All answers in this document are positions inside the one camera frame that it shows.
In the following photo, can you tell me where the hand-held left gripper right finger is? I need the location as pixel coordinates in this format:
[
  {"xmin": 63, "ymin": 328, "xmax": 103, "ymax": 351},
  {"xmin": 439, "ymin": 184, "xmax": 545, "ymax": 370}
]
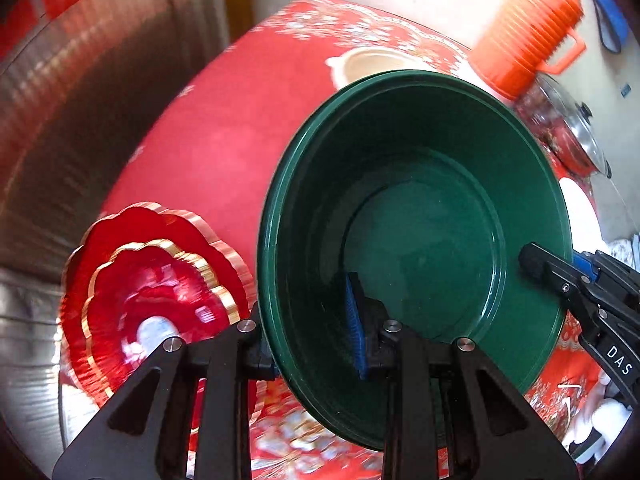
[{"xmin": 344, "ymin": 272, "xmax": 578, "ymax": 480}]

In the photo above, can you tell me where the glass pot lid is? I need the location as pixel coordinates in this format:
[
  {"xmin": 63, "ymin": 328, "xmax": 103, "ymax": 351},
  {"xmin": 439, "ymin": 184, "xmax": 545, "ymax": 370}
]
[{"xmin": 515, "ymin": 72, "xmax": 613, "ymax": 179}]

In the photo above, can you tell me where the cream bowl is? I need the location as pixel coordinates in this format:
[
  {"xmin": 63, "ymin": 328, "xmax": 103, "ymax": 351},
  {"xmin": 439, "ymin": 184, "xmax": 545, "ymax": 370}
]
[{"xmin": 325, "ymin": 47, "xmax": 437, "ymax": 87}]

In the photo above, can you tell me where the blue curved object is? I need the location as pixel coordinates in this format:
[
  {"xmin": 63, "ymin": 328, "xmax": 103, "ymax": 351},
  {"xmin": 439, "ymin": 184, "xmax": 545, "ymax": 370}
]
[{"xmin": 581, "ymin": 0, "xmax": 631, "ymax": 54}]

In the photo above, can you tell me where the dark green plastic bowl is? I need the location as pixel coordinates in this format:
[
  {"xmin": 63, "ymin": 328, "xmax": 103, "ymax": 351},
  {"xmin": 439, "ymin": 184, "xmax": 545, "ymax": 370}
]
[{"xmin": 256, "ymin": 70, "xmax": 574, "ymax": 452}]

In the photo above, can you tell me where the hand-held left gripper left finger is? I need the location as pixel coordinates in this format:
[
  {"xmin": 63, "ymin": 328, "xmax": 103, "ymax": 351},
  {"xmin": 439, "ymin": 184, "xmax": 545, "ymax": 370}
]
[{"xmin": 52, "ymin": 305, "xmax": 278, "ymax": 480}]

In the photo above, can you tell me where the orange ribbed thermos jug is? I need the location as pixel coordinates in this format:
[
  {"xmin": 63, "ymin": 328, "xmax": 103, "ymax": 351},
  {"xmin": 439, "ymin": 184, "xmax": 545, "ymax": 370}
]
[{"xmin": 469, "ymin": 0, "xmax": 587, "ymax": 102}]

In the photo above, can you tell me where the red floral tablecloth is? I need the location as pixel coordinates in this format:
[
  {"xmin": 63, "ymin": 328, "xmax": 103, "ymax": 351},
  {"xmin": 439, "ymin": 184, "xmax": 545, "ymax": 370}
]
[{"xmin": 57, "ymin": 0, "xmax": 608, "ymax": 480}]

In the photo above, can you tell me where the red glass plate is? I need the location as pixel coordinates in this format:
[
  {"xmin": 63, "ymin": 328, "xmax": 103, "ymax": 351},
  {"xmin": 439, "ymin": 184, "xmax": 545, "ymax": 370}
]
[
  {"xmin": 81, "ymin": 241, "xmax": 242, "ymax": 391},
  {"xmin": 59, "ymin": 201, "xmax": 263, "ymax": 428}
]

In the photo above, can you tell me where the white foam bowl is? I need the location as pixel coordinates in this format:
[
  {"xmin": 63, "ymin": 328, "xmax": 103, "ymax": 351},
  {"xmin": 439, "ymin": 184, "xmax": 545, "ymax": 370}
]
[{"xmin": 559, "ymin": 177, "xmax": 602, "ymax": 257}]

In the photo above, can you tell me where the stainless steel pot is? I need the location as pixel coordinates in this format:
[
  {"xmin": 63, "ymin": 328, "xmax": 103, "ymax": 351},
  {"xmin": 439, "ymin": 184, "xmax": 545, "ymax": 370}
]
[{"xmin": 530, "ymin": 110, "xmax": 601, "ymax": 178}]

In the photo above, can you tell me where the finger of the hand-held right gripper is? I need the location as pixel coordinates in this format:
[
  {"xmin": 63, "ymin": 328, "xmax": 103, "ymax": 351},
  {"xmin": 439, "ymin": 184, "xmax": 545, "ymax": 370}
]
[
  {"xmin": 520, "ymin": 242, "xmax": 601, "ymax": 333},
  {"xmin": 572, "ymin": 250, "xmax": 640, "ymax": 306}
]

